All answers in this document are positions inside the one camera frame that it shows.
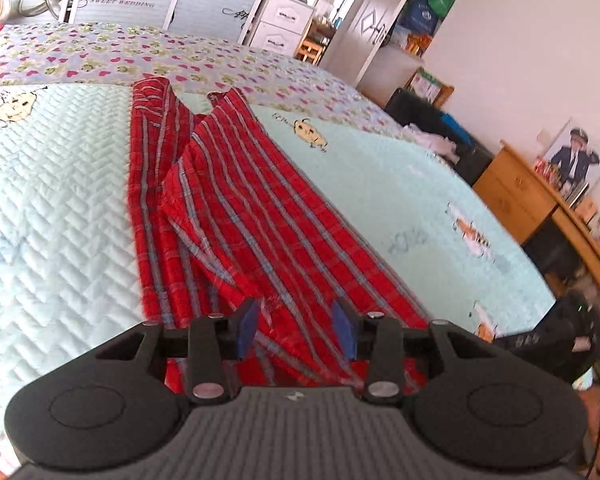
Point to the black chair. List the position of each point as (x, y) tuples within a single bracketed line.
[(430, 115)]

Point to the hanging shopping bag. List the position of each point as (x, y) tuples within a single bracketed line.
[(425, 10)]

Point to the wooden chair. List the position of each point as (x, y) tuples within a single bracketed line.
[(312, 50)]

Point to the green cardboard box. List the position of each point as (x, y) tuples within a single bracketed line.
[(426, 87)]

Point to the child portrait photo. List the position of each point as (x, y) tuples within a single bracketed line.
[(575, 157)]

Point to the white door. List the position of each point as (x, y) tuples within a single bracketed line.
[(370, 25)]

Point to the wooden desk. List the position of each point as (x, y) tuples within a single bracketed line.
[(520, 190)]

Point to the red plaid shirt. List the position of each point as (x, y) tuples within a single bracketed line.
[(240, 210)]

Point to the bee print quilt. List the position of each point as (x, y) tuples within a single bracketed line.
[(55, 200)]

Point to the frog print blanket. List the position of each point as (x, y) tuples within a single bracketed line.
[(130, 55)]

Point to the white drawer cabinet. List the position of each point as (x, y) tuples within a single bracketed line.
[(282, 22)]

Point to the white cloth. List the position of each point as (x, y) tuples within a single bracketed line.
[(430, 142)]

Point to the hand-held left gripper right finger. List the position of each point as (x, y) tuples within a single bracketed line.
[(342, 332)]

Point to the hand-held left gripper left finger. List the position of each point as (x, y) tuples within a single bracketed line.
[(247, 330)]

